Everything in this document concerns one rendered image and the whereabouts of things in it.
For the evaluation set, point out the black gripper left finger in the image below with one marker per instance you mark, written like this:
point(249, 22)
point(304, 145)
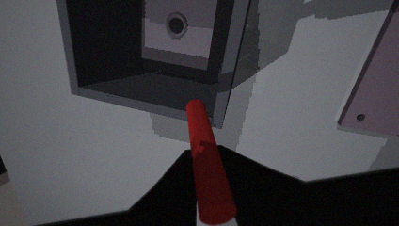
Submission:
point(172, 201)

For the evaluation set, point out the red peg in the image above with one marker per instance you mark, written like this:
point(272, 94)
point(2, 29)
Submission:
point(214, 197)

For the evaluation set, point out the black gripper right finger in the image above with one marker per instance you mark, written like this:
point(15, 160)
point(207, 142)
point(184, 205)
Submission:
point(267, 197)

